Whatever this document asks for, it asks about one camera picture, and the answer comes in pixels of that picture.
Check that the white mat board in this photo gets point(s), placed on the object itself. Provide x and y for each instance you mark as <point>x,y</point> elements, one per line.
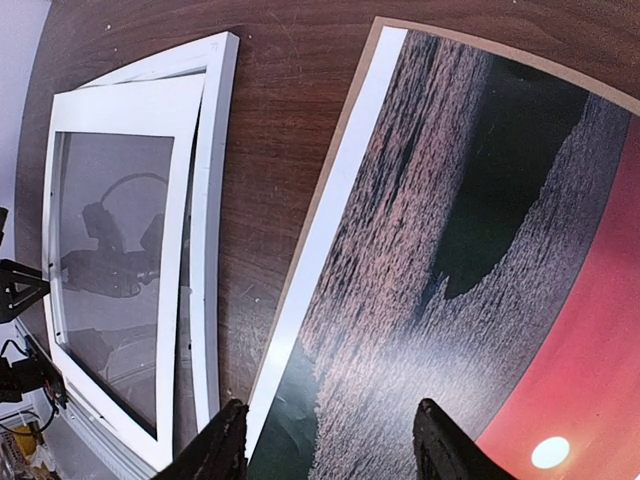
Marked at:
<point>168,108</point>

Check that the white picture frame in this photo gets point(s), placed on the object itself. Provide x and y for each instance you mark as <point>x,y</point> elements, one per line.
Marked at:
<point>196,377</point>

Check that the clear acrylic sheet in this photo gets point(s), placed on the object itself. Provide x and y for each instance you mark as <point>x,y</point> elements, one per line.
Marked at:
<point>113,191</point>

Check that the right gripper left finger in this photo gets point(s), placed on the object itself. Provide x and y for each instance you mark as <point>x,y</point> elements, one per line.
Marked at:
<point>217,452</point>

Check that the red and grey photo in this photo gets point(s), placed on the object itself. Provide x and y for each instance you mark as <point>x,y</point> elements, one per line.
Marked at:
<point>473,239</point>

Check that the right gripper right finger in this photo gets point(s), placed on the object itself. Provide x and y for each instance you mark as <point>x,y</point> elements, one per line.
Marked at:
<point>444,451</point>

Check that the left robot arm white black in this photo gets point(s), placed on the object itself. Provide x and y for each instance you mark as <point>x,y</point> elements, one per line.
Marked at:
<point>33,372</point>

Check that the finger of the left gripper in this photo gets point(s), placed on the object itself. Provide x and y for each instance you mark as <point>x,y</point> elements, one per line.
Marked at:
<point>21,287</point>

